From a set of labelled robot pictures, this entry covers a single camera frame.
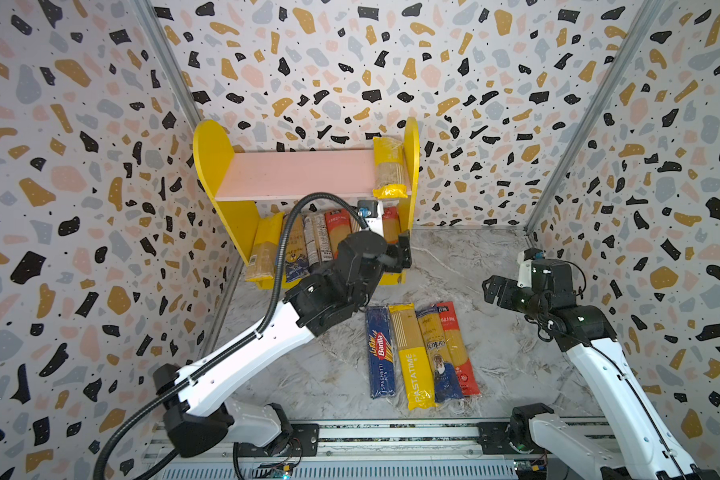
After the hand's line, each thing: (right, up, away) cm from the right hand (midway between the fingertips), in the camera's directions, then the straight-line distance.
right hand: (497, 281), depth 74 cm
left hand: (-26, +12, -13) cm, 32 cm away
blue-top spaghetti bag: (-11, -27, +6) cm, 30 cm away
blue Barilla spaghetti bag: (-29, -16, +16) cm, 37 cm away
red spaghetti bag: (-25, +18, +27) cm, 41 cm away
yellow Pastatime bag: (-21, -18, +16) cm, 32 cm away
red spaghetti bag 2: (-5, -27, +10) cm, 29 cm away
